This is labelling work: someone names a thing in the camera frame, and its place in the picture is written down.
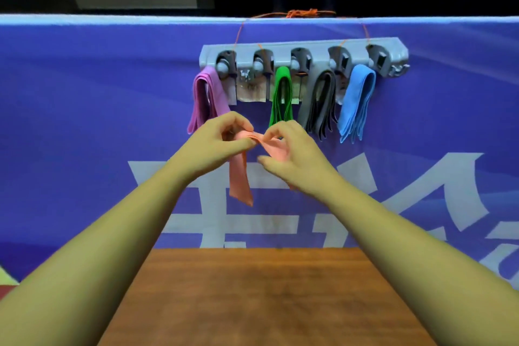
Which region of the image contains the person's right hand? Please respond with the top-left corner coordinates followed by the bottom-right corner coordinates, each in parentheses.
top-left (257, 120), bottom-right (338, 198)

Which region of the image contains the person's left hand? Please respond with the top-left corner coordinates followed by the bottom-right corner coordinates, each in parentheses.
top-left (172, 111), bottom-right (258, 187)

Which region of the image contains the pink resistance band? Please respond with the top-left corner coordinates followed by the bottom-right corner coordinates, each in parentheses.
top-left (228, 130), bottom-right (293, 208)

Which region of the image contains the person's right forearm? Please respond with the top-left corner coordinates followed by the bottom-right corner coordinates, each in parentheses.
top-left (314, 175), bottom-right (519, 346)

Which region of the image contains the person's left forearm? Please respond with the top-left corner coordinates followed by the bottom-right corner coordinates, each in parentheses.
top-left (0, 161), bottom-right (191, 346)

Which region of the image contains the taped paper label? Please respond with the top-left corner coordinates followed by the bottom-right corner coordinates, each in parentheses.
top-left (236, 69), bottom-right (269, 103)

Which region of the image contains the purple resistance band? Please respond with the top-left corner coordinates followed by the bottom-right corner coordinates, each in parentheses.
top-left (187, 65), bottom-right (231, 135)

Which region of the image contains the green resistance band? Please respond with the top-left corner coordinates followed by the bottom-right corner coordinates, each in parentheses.
top-left (269, 66), bottom-right (294, 128)

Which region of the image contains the grey resistance band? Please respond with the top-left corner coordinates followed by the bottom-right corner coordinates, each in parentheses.
top-left (298, 69), bottom-right (339, 141)

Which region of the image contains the black rack clamp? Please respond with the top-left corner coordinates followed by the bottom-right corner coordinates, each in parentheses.
top-left (253, 49), bottom-right (275, 79)
top-left (290, 47), bottom-right (312, 76)
top-left (366, 44), bottom-right (392, 78)
top-left (216, 50), bottom-right (238, 79)
top-left (328, 46), bottom-right (353, 77)

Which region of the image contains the light blue resistance band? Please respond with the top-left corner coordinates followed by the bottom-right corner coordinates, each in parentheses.
top-left (337, 64), bottom-right (377, 144)

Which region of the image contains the blue printed banner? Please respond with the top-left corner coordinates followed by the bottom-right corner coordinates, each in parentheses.
top-left (0, 14), bottom-right (519, 290)

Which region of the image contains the grey wall holder rack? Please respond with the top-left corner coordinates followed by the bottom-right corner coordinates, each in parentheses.
top-left (199, 37), bottom-right (410, 79)

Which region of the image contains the orange string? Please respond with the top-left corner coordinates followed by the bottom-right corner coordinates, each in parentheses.
top-left (233, 8), bottom-right (372, 51)

